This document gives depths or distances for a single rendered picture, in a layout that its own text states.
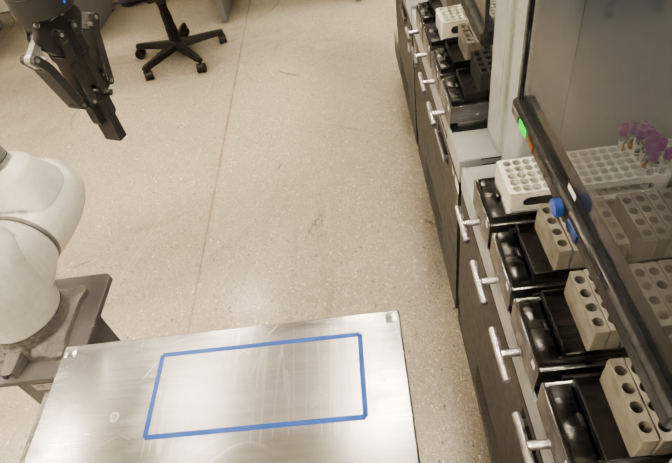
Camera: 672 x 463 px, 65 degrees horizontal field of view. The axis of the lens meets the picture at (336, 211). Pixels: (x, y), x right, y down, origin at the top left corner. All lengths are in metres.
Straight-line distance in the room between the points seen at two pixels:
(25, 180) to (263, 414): 0.70
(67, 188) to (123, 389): 0.51
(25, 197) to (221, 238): 1.19
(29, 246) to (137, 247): 1.27
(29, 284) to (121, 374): 0.29
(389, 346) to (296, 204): 1.51
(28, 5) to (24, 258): 0.57
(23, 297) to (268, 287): 1.07
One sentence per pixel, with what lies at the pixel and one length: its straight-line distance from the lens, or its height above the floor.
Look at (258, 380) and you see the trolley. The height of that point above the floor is 0.82.
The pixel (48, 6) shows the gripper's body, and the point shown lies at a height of 1.36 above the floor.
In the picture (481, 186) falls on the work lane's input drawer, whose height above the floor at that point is 0.82.
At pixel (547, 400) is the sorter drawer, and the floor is 0.81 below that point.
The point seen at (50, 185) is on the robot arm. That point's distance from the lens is 1.28.
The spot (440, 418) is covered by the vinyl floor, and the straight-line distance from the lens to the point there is 1.72.
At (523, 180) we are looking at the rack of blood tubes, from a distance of 1.08.
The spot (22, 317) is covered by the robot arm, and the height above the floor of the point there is 0.81.
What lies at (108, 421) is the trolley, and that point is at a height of 0.82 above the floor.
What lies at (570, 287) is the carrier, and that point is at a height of 0.86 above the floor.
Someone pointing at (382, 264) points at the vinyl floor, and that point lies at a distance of 2.03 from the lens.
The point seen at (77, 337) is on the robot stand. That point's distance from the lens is 1.26.
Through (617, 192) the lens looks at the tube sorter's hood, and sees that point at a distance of 0.72.
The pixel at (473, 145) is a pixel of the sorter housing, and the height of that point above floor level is 0.73.
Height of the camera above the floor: 1.58
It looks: 45 degrees down
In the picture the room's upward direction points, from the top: 12 degrees counter-clockwise
